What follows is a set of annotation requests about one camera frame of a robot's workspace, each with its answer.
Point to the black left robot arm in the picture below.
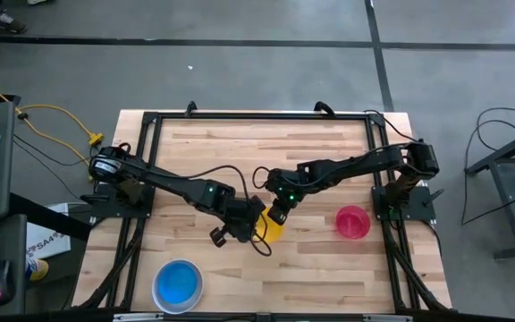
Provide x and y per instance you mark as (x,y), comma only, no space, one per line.
(172,183)

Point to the person's dark shoe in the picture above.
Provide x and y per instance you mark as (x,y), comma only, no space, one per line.
(9,22)

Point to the person's yellow shoe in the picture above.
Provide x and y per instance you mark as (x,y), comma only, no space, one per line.
(38,270)

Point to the silver metal strip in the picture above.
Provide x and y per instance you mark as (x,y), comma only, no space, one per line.
(139,318)
(389,319)

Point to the black side table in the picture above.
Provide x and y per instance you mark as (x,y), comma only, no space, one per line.
(499,154)

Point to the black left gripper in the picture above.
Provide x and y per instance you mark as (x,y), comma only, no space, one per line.
(242,221)

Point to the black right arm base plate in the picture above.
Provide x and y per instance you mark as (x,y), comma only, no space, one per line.
(418,210)

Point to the black table clamp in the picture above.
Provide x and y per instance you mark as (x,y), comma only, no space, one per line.
(190,107)
(324,107)

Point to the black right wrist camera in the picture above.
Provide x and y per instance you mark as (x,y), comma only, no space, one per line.
(280,214)

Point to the red plastic bowl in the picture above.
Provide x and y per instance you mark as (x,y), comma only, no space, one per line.
(352,222)

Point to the black aluminium table frame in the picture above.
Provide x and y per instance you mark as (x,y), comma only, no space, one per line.
(262,116)

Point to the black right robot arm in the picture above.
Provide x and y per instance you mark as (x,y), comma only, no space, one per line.
(351,163)

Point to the blue plastic bowl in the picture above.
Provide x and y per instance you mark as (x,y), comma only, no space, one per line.
(177,283)

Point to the yellow plastic bowl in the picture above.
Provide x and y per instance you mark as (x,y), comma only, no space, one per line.
(272,230)

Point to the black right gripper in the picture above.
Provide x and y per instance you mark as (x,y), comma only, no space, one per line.
(286,188)

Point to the black diagonal bar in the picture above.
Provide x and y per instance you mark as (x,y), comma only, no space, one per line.
(47,217)

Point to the black computer mouse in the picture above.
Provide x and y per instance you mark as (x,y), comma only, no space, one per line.
(0,279)

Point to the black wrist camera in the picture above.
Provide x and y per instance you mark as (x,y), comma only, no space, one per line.
(280,214)
(217,238)

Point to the dark grey desk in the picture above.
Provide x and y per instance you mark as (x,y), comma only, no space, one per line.
(18,241)

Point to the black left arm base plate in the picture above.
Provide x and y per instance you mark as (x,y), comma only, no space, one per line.
(105,208)

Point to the person's light shoe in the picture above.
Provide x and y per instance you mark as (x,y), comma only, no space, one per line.
(40,2)

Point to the white bowl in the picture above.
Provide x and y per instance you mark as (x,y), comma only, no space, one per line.
(177,310)

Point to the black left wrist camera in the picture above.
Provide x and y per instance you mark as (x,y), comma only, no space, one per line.
(217,238)

